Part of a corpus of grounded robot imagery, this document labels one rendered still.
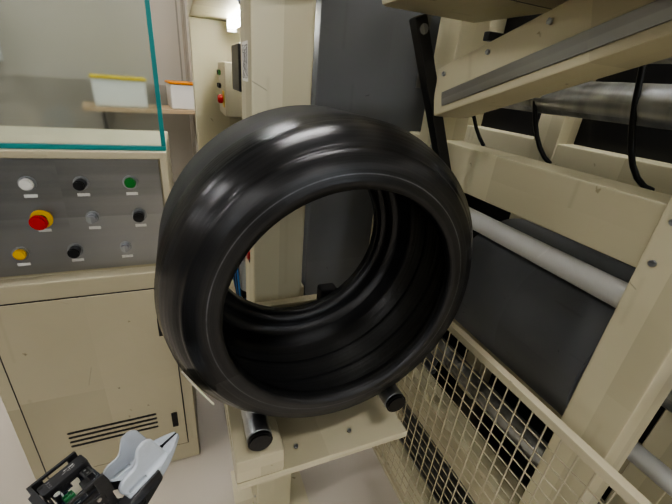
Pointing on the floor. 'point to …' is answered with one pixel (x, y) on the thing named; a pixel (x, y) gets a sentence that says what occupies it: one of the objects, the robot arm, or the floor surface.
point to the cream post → (281, 64)
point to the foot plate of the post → (290, 491)
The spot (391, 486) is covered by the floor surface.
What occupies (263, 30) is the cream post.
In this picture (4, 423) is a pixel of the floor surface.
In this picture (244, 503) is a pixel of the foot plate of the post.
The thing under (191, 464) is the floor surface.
